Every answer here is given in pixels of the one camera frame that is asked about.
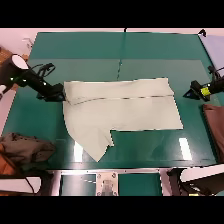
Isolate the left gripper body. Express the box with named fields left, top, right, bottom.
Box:
left=35, top=83, right=68, bottom=103

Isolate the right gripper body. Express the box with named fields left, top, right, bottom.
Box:
left=182, top=79, right=212, bottom=101

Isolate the pale green shirt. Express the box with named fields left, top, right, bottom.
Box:
left=62, top=77, right=185, bottom=164

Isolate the brown garment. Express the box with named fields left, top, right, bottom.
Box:
left=201, top=103, right=224, bottom=165

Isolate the grey garment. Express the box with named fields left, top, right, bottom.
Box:
left=0, top=132, right=57, bottom=165

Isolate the dark green garment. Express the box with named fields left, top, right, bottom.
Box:
left=18, top=161, right=51, bottom=173

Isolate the orange garment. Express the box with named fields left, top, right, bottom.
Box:
left=0, top=143, right=18, bottom=177

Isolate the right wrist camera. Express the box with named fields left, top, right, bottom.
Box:
left=207, top=65, right=222, bottom=83

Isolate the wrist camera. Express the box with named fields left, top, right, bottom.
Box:
left=39, top=62, right=57, bottom=78
left=207, top=65, right=222, bottom=83

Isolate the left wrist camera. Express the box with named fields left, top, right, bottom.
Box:
left=39, top=62, right=57, bottom=78

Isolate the silver frame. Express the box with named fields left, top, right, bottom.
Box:
left=46, top=166, right=175, bottom=197

